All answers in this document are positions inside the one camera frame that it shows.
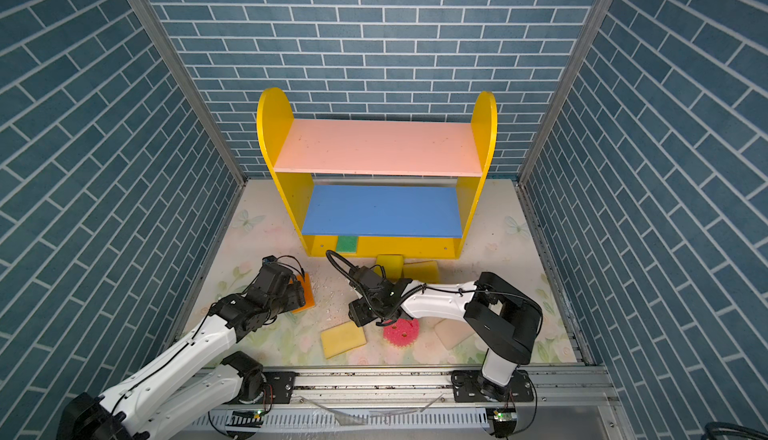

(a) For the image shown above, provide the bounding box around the aluminium left corner post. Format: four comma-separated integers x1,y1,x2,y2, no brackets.
127,0,247,187

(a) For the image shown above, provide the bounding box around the beige sponge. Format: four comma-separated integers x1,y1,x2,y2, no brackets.
434,319,474,350

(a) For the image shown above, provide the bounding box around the white perforated cable tray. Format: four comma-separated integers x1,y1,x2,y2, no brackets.
188,408,490,433

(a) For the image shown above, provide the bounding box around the yellow pink blue wooden shelf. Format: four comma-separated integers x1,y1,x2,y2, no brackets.
256,88,498,259

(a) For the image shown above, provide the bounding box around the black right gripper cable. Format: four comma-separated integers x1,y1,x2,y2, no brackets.
325,249,361,288

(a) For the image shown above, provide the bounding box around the yellow flat sponge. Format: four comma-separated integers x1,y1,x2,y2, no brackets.
320,321,367,359

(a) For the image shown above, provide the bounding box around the green sponge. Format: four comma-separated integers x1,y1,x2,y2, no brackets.
335,236,358,254

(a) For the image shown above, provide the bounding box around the aluminium right corner post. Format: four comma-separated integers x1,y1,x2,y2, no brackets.
518,0,613,186

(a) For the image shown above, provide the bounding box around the aluminium corner post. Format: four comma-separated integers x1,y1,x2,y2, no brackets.
518,0,613,186
127,0,247,187

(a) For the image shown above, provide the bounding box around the small yellow sponge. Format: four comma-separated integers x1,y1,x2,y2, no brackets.
373,254,404,282

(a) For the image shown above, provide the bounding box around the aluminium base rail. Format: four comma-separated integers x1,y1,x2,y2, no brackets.
119,364,619,411

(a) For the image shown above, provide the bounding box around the pink rectangular sponge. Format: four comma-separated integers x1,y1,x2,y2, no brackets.
402,260,440,284

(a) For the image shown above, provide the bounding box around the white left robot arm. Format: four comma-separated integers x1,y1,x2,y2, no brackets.
56,255,307,439

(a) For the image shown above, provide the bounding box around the orange sponge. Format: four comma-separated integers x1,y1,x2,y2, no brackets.
292,272,315,314

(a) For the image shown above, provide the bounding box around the pink round scrubber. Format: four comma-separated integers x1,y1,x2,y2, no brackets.
382,319,420,348

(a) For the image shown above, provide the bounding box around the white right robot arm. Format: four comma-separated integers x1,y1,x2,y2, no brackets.
341,266,544,396

